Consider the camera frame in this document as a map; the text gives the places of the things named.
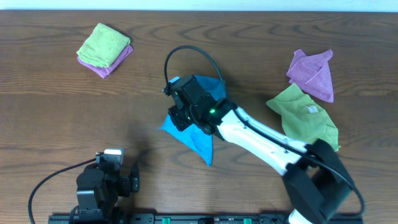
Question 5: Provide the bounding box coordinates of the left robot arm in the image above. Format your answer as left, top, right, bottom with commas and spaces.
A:
68, 161, 140, 223

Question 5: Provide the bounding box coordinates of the folded green cloth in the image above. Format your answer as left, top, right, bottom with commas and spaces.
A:
76, 23, 131, 67

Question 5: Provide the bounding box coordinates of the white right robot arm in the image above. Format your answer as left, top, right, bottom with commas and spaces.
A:
168, 99, 353, 223

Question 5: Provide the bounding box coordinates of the crumpled green cloth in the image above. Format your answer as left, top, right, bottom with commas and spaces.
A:
266, 84, 340, 151

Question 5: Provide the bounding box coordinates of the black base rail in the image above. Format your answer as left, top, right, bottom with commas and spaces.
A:
48, 213, 364, 224

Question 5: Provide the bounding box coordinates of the folded purple cloth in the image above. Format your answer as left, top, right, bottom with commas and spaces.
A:
77, 38, 134, 78

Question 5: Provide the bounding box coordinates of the crumpled purple cloth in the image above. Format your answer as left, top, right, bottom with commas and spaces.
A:
286, 49, 334, 103

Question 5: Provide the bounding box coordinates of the blue microfiber cloth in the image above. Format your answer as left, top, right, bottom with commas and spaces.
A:
159, 75, 225, 166

